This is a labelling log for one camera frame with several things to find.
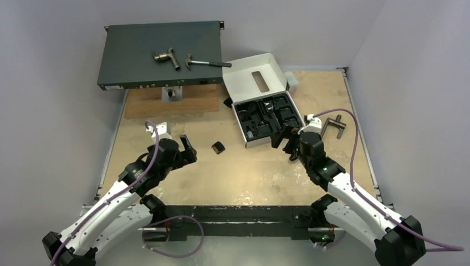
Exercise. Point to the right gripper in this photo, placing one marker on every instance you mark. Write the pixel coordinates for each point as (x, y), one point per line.
(290, 142)

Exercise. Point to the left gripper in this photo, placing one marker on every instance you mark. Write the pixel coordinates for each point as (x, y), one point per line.
(184, 157)

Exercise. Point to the small black comb guard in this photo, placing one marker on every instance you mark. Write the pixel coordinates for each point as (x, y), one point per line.
(218, 147)

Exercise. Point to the white hair clipper kit box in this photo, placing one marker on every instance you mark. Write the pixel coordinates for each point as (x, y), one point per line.
(251, 78)

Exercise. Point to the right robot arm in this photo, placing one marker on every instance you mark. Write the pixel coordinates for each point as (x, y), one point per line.
(391, 237)

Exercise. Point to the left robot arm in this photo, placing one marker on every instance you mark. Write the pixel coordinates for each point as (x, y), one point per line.
(127, 206)

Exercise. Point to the black plastic insert tray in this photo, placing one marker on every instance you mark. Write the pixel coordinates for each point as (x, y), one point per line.
(260, 118)

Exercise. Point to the metal clamp tool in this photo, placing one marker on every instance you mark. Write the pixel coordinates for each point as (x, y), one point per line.
(336, 123)

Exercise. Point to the white foam block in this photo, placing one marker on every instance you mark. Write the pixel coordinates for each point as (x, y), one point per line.
(291, 81)

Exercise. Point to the wooden board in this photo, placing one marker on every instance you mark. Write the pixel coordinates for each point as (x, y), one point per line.
(149, 102)

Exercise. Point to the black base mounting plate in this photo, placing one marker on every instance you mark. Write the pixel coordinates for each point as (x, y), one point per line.
(295, 222)

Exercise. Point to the small claw hammer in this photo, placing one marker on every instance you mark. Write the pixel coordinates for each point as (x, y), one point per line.
(205, 63)

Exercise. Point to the metal pipe tee fitting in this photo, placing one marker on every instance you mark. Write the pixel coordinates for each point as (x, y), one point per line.
(168, 55)

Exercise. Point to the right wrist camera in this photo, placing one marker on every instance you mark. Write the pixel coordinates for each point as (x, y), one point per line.
(312, 124)

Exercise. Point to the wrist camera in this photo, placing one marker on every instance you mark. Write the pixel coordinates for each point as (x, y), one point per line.
(312, 124)
(162, 131)

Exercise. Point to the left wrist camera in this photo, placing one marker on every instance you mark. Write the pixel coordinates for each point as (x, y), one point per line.
(162, 131)

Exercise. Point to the small metal bracket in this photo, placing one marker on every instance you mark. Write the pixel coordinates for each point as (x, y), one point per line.
(171, 94)

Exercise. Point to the dark rack-mount equipment case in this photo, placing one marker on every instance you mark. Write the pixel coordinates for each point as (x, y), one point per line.
(127, 61)

